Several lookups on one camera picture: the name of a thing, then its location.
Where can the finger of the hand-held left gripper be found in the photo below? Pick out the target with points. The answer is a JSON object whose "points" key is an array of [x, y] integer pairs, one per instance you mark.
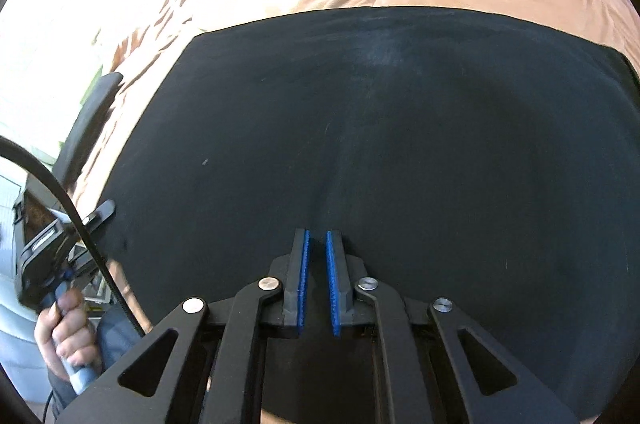
{"points": [[102, 211], [85, 269]]}

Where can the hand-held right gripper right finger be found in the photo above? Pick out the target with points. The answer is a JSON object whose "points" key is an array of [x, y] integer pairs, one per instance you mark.
{"points": [[332, 284]]}

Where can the person's left hand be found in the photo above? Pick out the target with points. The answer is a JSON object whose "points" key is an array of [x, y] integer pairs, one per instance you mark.
{"points": [[75, 329]]}

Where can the black pants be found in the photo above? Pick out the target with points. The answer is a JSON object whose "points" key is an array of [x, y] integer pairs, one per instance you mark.
{"points": [[400, 129]]}

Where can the folded black cloth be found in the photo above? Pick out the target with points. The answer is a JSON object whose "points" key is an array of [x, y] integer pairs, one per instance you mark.
{"points": [[85, 129]]}

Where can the person's left leg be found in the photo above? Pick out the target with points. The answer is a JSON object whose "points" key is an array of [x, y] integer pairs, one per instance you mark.
{"points": [[117, 334]]}

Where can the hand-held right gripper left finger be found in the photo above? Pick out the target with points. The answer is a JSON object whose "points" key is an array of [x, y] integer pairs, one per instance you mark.
{"points": [[302, 284]]}

